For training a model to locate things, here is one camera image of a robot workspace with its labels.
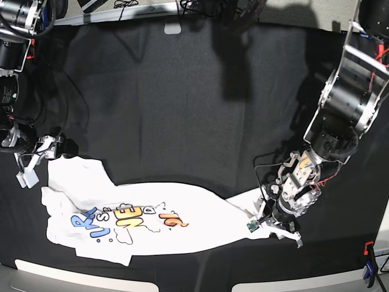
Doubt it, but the black table cloth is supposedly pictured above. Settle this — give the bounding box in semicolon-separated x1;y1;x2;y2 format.
1;19;388;291

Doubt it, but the camera mount pole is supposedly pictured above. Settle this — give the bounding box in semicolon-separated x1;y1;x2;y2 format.
212;0;267;37

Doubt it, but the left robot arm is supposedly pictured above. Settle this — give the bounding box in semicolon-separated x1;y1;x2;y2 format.
247;1;388;246

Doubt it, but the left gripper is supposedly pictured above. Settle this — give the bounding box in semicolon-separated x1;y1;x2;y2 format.
258;182;322;248

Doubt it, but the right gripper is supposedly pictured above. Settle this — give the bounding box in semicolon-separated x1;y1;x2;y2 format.
18;135;79;170

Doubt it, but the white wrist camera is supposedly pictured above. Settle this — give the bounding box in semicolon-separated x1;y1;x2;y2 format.
16;170;39;189
246;217;266;233

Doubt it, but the blue clamp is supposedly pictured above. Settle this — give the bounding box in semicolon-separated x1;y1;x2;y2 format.
359;29;371;40
363;249;378;288

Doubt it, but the white printed t-shirt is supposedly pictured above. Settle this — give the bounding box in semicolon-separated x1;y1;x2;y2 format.
41;157;268;266

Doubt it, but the red clamp lower right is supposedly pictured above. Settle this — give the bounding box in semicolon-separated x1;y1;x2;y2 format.
363;241;374;256

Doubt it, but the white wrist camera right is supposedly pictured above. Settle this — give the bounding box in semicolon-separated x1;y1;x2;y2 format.
16;170;39;189

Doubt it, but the blue clamp lower right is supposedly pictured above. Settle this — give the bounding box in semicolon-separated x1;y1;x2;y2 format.
363;249;378;288

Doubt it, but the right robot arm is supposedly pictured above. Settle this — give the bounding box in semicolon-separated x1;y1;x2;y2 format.
1;1;78;171

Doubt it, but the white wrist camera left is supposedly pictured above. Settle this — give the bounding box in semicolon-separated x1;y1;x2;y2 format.
246;217;266;233

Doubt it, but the blue clamp upper right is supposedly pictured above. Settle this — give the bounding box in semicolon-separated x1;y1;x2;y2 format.
359;29;371;40

